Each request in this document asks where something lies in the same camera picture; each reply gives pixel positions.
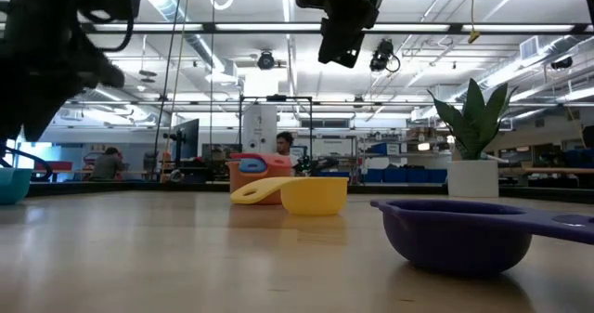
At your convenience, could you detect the yellow hanging cord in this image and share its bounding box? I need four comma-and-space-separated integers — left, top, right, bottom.
467, 0, 482, 46

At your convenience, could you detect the light blue measuring cup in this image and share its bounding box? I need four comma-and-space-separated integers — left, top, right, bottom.
0, 167, 33, 206

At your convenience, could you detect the overhead light rail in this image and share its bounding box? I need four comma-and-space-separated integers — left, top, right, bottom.
78, 21, 594, 36

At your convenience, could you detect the black monitor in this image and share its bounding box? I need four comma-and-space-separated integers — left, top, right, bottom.
170, 118, 201, 163

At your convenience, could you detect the dark navy measuring cup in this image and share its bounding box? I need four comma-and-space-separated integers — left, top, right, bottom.
369, 198, 594, 278

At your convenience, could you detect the white column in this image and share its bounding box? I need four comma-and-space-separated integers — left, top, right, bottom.
240, 104, 279, 155

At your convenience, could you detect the white plant pot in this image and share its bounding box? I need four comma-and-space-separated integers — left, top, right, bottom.
446, 159, 500, 199

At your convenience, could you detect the round black ceiling fixture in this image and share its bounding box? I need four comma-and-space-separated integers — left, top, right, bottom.
256, 49, 277, 71

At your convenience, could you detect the person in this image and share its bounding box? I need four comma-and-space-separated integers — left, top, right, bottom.
275, 131, 302, 166
88, 146, 128, 182

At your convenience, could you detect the green snake plant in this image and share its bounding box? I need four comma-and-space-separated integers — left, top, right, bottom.
427, 77, 520, 162

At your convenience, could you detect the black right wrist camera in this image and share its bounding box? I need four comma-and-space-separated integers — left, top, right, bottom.
317, 18, 372, 69

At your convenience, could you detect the hanging black spotlight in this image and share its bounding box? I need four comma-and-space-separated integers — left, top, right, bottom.
368, 38, 402, 73

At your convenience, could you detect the black metal table frame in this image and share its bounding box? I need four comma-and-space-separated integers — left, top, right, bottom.
25, 180, 594, 206

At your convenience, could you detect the orange measuring cup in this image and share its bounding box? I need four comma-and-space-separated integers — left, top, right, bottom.
226, 152, 294, 206

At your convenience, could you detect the yellow measuring cup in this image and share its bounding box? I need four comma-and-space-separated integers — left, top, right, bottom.
229, 176, 350, 217

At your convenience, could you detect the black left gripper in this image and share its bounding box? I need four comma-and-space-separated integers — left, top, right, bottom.
0, 0, 143, 143

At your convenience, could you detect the black curved base cable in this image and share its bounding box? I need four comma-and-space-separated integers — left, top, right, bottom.
0, 144, 54, 182

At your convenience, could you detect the metal storage shelf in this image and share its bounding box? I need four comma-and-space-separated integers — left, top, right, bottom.
356, 126, 454, 185

